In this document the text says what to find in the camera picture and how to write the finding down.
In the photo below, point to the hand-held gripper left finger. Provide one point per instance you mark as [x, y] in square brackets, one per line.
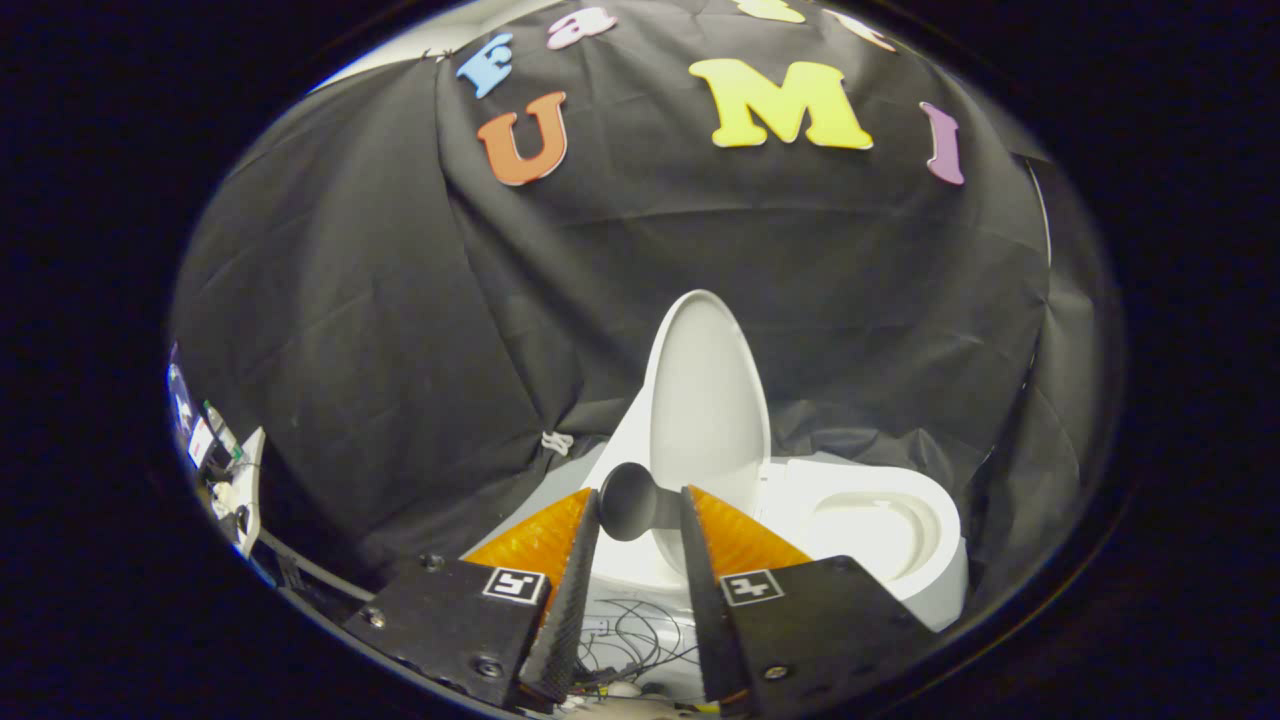
[570, 620]

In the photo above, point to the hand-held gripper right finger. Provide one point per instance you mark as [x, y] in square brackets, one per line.
[705, 620]

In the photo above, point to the white toilet lid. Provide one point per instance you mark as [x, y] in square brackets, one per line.
[705, 400]

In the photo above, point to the white toilet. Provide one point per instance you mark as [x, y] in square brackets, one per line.
[870, 520]

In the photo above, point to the white cloth tie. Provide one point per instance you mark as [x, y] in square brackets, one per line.
[556, 442]

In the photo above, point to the black backdrop cloth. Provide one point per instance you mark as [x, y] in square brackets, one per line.
[400, 300]

